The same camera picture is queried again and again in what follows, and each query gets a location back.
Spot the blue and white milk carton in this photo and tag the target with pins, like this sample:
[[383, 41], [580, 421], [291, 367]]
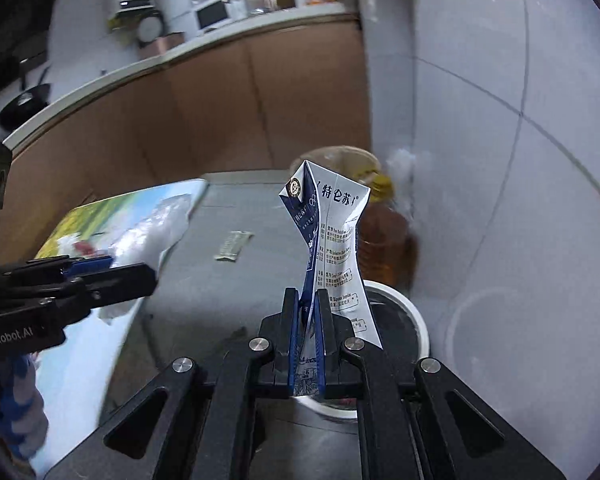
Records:
[[330, 220]]

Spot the clear plastic bag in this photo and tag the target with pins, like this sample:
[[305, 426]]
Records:
[[402, 175]]

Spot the brown kitchen cabinet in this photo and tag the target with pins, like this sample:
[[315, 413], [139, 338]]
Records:
[[205, 110]]

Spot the person's left forearm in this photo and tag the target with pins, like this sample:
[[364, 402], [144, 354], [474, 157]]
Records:
[[20, 410]]

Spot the cooking oil bottle yellow cap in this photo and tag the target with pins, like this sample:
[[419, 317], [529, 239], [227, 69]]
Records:
[[385, 240]]

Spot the black bin liner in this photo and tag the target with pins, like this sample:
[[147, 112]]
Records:
[[395, 325]]

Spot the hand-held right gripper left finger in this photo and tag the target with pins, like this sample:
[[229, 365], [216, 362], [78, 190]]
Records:
[[293, 335]]

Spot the white microwave oven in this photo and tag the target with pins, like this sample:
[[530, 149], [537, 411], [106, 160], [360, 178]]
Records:
[[211, 15]]

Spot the black frying pan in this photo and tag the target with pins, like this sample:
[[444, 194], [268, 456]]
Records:
[[22, 105]]

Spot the small cardboard box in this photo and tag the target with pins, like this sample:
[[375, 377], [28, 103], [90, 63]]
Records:
[[162, 46]]

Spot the round white appliance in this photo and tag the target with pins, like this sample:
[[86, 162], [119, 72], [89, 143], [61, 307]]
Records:
[[150, 29]]

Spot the white round trash bin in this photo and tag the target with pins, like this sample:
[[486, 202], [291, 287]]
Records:
[[416, 316]]

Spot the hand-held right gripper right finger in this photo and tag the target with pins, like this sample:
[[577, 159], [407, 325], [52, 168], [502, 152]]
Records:
[[322, 340]]

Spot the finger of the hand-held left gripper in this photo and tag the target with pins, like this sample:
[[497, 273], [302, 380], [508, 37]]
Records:
[[125, 282], [90, 264]]

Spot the flat silver wrapper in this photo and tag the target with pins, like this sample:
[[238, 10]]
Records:
[[234, 246]]

